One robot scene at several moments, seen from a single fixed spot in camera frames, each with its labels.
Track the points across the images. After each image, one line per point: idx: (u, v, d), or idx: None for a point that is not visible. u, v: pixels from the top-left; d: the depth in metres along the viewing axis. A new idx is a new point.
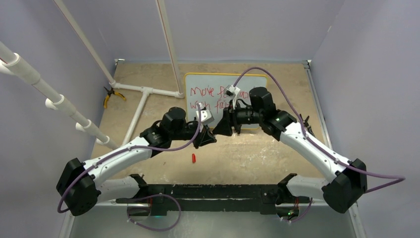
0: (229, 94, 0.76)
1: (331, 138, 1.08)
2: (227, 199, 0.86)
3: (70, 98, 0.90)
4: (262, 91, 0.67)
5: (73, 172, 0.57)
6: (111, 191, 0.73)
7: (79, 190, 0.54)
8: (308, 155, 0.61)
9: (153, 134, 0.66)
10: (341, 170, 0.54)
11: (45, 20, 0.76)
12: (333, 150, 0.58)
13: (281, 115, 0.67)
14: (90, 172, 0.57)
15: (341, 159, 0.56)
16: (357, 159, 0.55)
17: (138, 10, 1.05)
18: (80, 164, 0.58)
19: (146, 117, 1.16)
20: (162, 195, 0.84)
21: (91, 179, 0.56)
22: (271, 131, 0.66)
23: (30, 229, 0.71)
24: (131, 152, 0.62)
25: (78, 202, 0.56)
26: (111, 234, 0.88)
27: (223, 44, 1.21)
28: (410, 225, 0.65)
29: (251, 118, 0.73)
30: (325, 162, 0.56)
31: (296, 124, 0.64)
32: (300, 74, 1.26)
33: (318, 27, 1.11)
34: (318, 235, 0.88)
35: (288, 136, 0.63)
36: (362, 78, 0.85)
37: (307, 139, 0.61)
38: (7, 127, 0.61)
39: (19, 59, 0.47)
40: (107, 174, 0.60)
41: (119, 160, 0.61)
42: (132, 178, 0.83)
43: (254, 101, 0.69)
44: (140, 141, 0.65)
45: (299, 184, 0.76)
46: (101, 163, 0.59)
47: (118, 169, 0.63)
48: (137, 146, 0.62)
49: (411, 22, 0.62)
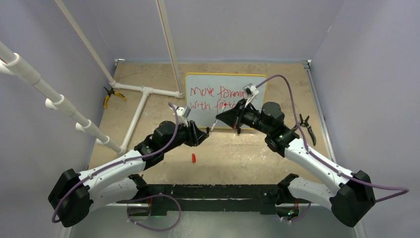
0: (248, 93, 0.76)
1: (331, 138, 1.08)
2: (227, 199, 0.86)
3: (70, 99, 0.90)
4: (275, 110, 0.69)
5: (68, 183, 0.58)
6: (105, 197, 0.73)
7: (74, 201, 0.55)
8: (312, 170, 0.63)
9: (146, 148, 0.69)
10: (344, 182, 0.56)
11: (45, 20, 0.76)
12: (336, 164, 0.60)
13: (285, 133, 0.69)
14: (85, 183, 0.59)
15: (344, 171, 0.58)
16: (361, 171, 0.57)
17: (139, 10, 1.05)
18: (76, 175, 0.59)
19: (146, 117, 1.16)
20: (162, 195, 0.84)
21: (86, 189, 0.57)
22: (275, 147, 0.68)
23: (30, 229, 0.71)
24: (126, 165, 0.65)
25: (72, 212, 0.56)
26: (111, 234, 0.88)
27: (223, 44, 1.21)
28: (410, 225, 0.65)
29: (255, 123, 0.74)
30: (329, 175, 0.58)
31: (299, 140, 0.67)
32: (300, 74, 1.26)
33: (318, 27, 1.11)
34: (318, 235, 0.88)
35: (290, 151, 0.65)
36: (361, 78, 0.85)
37: (309, 153, 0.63)
38: (7, 128, 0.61)
39: (19, 60, 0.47)
40: (101, 185, 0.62)
41: (113, 173, 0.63)
42: (131, 180, 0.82)
43: (263, 117, 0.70)
44: (135, 152, 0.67)
45: (303, 189, 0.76)
46: (96, 174, 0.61)
47: (113, 181, 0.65)
48: (132, 159, 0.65)
49: (411, 23, 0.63)
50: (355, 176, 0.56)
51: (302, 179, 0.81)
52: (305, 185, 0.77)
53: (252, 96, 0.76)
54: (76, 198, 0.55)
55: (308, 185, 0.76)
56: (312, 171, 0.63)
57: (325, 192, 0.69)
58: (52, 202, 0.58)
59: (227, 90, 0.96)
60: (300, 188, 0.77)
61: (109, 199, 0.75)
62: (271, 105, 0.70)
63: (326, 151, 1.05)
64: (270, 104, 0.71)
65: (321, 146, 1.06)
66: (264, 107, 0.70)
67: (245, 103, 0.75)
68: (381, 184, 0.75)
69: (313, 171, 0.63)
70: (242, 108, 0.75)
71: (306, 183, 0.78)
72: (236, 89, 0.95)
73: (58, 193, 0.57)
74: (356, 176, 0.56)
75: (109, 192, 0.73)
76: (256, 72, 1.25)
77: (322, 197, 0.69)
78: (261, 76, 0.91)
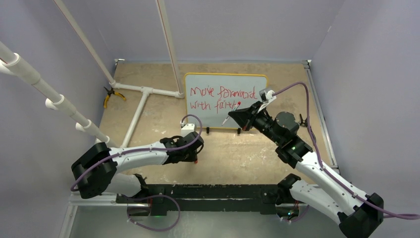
0: (263, 99, 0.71)
1: (331, 138, 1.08)
2: (227, 199, 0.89)
3: (70, 98, 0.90)
4: (289, 122, 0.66)
5: (97, 155, 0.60)
6: (117, 182, 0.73)
7: (99, 173, 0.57)
8: (325, 186, 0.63)
9: (171, 144, 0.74)
10: (358, 205, 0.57)
11: (46, 20, 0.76)
12: (350, 184, 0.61)
13: (296, 143, 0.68)
14: (114, 158, 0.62)
15: (359, 194, 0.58)
16: (375, 194, 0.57)
17: (138, 10, 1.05)
18: (106, 148, 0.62)
19: (146, 117, 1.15)
20: (162, 195, 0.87)
21: (112, 165, 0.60)
22: (287, 159, 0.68)
23: (30, 228, 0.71)
24: (151, 152, 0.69)
25: (92, 185, 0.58)
26: (111, 234, 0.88)
27: (223, 44, 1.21)
28: (410, 225, 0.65)
29: (266, 130, 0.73)
30: (343, 196, 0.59)
31: (312, 153, 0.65)
32: (300, 74, 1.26)
33: (319, 27, 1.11)
34: (318, 235, 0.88)
35: (303, 166, 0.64)
36: (361, 78, 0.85)
37: (323, 170, 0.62)
38: (7, 127, 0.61)
39: (19, 60, 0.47)
40: (127, 165, 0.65)
41: (140, 156, 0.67)
42: (136, 178, 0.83)
43: (276, 127, 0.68)
44: (160, 145, 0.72)
45: (306, 195, 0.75)
46: (125, 153, 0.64)
47: (134, 165, 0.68)
48: (158, 149, 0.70)
49: (412, 23, 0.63)
50: (369, 199, 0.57)
51: (305, 184, 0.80)
52: (308, 191, 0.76)
53: (267, 104, 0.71)
54: (102, 170, 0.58)
55: (312, 193, 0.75)
56: (325, 187, 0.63)
57: (332, 204, 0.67)
58: (75, 171, 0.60)
59: (227, 89, 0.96)
60: (303, 193, 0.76)
61: (114, 189, 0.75)
62: (285, 115, 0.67)
63: (326, 151, 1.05)
64: (283, 113, 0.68)
65: (321, 146, 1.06)
66: (278, 117, 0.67)
67: (258, 109, 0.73)
68: (381, 184, 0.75)
69: (326, 188, 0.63)
70: (254, 112, 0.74)
71: (310, 189, 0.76)
72: (236, 89, 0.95)
73: (83, 163, 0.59)
74: (370, 200, 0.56)
75: (114, 186, 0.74)
76: (257, 72, 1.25)
77: (328, 208, 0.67)
78: (260, 76, 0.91)
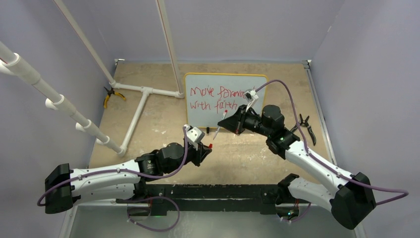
0: (248, 97, 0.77)
1: (330, 138, 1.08)
2: (227, 199, 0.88)
3: (69, 98, 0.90)
4: (275, 113, 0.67)
5: (59, 176, 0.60)
6: (97, 194, 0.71)
7: (56, 197, 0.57)
8: (311, 171, 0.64)
9: (148, 162, 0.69)
10: (342, 184, 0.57)
11: (46, 20, 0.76)
12: (335, 166, 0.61)
13: (286, 135, 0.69)
14: (73, 182, 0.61)
15: (343, 173, 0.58)
16: (360, 173, 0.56)
17: (138, 10, 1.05)
18: (69, 171, 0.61)
19: (146, 117, 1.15)
20: (162, 197, 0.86)
21: (70, 189, 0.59)
22: (276, 149, 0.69)
23: (30, 227, 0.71)
24: (120, 175, 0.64)
25: (52, 207, 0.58)
26: (111, 234, 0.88)
27: (223, 44, 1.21)
28: (410, 225, 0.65)
29: (256, 127, 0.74)
30: (328, 177, 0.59)
31: (299, 142, 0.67)
32: (300, 74, 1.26)
33: (319, 27, 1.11)
34: (318, 235, 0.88)
35: (290, 154, 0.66)
36: (361, 78, 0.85)
37: (309, 155, 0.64)
38: (7, 128, 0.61)
39: (19, 60, 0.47)
40: (88, 188, 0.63)
41: (105, 179, 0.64)
42: (131, 184, 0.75)
43: (263, 119, 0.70)
44: (132, 166, 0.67)
45: (304, 190, 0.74)
46: (86, 177, 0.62)
47: (101, 186, 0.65)
48: (126, 171, 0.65)
49: (411, 23, 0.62)
50: (353, 177, 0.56)
51: (302, 180, 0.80)
52: (305, 185, 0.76)
53: (251, 101, 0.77)
54: (58, 194, 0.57)
55: (308, 187, 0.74)
56: (312, 173, 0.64)
57: (326, 193, 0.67)
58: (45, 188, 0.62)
59: (227, 89, 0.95)
60: (300, 188, 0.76)
61: (103, 196, 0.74)
62: (271, 108, 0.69)
63: (326, 151, 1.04)
64: (270, 107, 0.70)
65: (321, 146, 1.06)
66: (265, 109, 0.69)
67: (246, 108, 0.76)
68: (381, 185, 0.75)
69: (313, 172, 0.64)
70: (243, 112, 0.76)
71: (306, 184, 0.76)
72: (236, 89, 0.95)
73: (49, 182, 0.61)
74: (354, 178, 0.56)
75: (98, 194, 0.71)
76: (257, 72, 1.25)
77: (322, 198, 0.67)
78: (260, 76, 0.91)
